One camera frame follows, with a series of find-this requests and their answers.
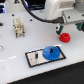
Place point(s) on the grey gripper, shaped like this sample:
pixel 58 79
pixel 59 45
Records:
pixel 71 17

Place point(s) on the red gear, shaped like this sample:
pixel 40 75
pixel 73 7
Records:
pixel 65 37

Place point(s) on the blue gear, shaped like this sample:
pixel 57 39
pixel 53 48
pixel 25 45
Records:
pixel 51 53

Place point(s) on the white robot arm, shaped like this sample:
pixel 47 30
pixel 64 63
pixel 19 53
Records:
pixel 55 8

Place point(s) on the beige multi-pin connector block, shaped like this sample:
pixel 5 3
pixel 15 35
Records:
pixel 18 27

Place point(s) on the black framed peg base plate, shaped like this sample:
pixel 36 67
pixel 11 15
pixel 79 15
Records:
pixel 32 62

